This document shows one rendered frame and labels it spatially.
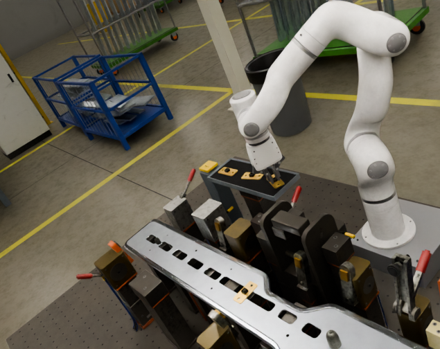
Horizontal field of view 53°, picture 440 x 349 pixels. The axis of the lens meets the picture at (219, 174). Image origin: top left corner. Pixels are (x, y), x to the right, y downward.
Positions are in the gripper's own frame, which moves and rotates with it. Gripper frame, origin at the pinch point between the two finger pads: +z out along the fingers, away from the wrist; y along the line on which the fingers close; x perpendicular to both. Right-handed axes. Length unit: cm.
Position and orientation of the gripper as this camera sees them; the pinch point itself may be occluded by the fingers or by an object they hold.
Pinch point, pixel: (273, 176)
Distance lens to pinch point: 151.2
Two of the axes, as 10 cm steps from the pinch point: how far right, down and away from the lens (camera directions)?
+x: 2.8, 4.0, -8.7
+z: 3.7, 8.0, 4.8
